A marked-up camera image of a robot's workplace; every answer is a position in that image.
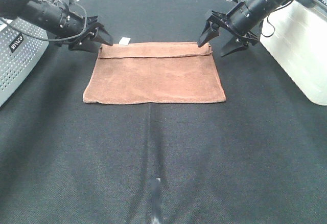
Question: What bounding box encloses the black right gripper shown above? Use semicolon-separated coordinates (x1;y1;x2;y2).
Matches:
197;3;259;57

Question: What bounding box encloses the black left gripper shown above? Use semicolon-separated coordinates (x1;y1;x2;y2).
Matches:
51;9;113;53

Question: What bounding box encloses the brown towel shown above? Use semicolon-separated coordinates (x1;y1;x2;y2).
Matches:
83;42;226;105

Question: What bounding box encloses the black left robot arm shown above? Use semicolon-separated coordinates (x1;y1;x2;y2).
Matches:
1;0;113;53

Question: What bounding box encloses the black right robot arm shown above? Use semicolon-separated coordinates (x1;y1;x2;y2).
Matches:
197;0;326;57

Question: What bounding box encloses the grey perforated laundry basket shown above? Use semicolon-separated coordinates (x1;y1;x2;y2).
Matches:
1;18;49;105

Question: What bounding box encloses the white storage box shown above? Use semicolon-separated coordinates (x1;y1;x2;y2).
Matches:
260;1;326;106

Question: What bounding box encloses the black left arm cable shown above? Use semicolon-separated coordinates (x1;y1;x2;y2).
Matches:
0;0;87;42

